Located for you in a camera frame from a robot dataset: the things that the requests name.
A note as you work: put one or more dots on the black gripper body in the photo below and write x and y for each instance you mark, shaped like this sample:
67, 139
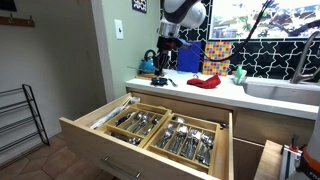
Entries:
166, 45

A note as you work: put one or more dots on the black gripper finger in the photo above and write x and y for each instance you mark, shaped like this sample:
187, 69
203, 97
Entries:
157, 65
163, 63

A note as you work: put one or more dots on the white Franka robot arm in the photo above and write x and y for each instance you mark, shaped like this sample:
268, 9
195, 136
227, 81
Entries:
186, 13

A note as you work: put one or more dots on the light wooden drawer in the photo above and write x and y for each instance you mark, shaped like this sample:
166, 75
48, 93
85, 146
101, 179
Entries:
86, 143

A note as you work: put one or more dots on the small dark blue dish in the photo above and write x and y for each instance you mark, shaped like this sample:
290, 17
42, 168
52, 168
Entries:
159, 81

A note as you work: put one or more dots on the wooden trivet board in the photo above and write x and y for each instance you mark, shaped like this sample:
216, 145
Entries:
143, 76

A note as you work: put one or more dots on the wooden cutlery tray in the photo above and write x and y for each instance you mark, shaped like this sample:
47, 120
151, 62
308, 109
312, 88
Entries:
153, 107
176, 159

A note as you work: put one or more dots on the red cloth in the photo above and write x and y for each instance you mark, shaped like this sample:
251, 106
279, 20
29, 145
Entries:
206, 83

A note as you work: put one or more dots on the colourful tile board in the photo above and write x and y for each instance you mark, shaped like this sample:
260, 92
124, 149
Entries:
216, 60

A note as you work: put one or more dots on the large silver serving spoon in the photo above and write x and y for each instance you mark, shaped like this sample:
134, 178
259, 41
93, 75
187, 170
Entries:
179, 120

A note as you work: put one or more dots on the clear bag of cutlery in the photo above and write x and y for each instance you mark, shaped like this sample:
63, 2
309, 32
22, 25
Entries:
111, 115

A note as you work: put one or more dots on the green sponge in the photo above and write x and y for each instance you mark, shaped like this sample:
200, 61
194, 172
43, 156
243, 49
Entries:
239, 75

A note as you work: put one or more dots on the large landscape painting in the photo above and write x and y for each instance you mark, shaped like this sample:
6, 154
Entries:
266, 20

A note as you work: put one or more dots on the wooden base cabinet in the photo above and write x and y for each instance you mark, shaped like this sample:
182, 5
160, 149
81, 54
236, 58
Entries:
266, 126

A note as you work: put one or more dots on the steel sink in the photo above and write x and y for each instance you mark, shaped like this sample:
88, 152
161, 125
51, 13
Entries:
283, 95

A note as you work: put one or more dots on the black metal shoe rack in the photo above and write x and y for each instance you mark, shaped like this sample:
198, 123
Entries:
28, 85

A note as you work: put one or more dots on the grey metal faucet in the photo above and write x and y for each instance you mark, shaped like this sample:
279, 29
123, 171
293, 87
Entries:
301, 63

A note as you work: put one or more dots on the butcher block wooden top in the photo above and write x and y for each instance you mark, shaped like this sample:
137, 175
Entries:
268, 163

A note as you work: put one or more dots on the patterned wall picture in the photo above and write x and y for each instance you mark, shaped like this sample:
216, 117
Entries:
140, 5

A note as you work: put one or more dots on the white light switch plate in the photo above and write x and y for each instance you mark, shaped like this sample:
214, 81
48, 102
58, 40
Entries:
119, 29

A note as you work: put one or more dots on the wooden coat hook rail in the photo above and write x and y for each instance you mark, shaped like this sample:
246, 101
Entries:
16, 21

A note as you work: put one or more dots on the aluminium frame rail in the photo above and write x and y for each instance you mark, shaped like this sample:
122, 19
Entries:
288, 163

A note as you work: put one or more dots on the dark framed wall picture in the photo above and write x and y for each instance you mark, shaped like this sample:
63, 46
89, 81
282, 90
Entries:
8, 5

